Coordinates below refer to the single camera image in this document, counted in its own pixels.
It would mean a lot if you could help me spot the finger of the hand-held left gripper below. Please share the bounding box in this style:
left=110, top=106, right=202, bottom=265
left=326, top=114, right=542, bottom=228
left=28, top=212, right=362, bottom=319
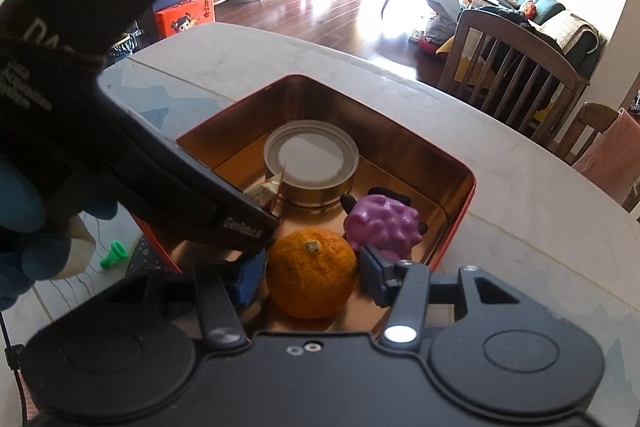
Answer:
left=206, top=163, right=282, bottom=255

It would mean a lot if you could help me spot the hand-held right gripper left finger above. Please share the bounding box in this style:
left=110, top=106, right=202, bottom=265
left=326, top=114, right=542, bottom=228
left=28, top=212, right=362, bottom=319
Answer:
left=117, top=253, right=268, bottom=351

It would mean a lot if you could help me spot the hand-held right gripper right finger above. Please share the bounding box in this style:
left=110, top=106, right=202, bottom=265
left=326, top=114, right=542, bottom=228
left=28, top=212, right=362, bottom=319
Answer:
left=359, top=245, right=527, bottom=351

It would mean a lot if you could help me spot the small white packet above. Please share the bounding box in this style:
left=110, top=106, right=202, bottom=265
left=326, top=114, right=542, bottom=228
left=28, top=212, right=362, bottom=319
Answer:
left=243, top=162, right=287, bottom=214

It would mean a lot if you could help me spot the purple knobbly toy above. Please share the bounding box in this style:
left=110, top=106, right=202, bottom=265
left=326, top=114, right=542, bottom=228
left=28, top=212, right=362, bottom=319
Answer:
left=341, top=187, right=430, bottom=261

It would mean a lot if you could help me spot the orange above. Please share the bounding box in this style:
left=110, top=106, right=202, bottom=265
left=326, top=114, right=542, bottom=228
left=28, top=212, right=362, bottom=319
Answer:
left=265, top=229, right=360, bottom=320

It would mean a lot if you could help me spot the red tin box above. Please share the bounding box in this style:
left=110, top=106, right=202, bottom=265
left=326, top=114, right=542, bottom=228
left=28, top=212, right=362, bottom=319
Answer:
left=132, top=75, right=477, bottom=334

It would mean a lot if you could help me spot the person's left hand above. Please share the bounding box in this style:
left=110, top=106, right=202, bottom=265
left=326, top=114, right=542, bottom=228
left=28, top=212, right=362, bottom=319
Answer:
left=0, top=152, right=119, bottom=314

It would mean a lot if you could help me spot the red gift box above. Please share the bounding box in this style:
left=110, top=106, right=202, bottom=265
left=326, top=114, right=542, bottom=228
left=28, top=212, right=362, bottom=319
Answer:
left=155, top=0, right=216, bottom=39

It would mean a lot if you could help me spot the round tin with white lid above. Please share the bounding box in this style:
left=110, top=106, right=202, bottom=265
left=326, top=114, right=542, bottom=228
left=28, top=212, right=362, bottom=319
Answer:
left=263, top=120, right=361, bottom=212

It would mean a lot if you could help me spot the green plastic object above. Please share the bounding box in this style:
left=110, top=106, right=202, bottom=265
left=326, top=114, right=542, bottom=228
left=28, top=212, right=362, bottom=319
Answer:
left=99, top=240, right=129, bottom=269

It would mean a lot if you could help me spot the yellow chair cushion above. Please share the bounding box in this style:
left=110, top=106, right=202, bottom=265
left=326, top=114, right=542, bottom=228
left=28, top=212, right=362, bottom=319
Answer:
left=437, top=36, right=482, bottom=84

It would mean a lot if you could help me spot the red floor cushion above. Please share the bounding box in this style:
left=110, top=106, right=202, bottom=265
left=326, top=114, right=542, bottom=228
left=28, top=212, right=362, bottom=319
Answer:
left=416, top=34, right=447, bottom=56

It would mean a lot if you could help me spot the wooden slatted chair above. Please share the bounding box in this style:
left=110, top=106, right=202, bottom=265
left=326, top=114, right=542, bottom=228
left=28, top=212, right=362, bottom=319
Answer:
left=438, top=9, right=592, bottom=146

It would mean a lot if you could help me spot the pink cloth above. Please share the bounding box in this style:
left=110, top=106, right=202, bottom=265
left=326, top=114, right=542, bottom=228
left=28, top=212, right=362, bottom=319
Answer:
left=572, top=107, right=640, bottom=208

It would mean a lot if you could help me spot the wooden chair with pink cloth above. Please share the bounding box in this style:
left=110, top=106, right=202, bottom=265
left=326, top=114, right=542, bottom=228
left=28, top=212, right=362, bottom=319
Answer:
left=554, top=102, right=640, bottom=208

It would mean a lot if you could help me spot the pale blue bag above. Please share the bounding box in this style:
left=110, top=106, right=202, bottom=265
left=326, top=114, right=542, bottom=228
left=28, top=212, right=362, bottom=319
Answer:
left=424, top=0, right=462, bottom=44

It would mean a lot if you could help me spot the pale sofa blanket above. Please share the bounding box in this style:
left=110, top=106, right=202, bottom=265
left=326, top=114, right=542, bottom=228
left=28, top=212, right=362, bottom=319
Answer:
left=542, top=11, right=602, bottom=54

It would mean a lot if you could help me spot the dark green sofa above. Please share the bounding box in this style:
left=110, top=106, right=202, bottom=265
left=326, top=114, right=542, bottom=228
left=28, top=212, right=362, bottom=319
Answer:
left=465, top=0, right=609, bottom=76

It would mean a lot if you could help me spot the black cable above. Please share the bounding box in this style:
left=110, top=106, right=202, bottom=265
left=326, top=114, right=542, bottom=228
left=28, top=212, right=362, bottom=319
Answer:
left=0, top=311, right=32, bottom=423

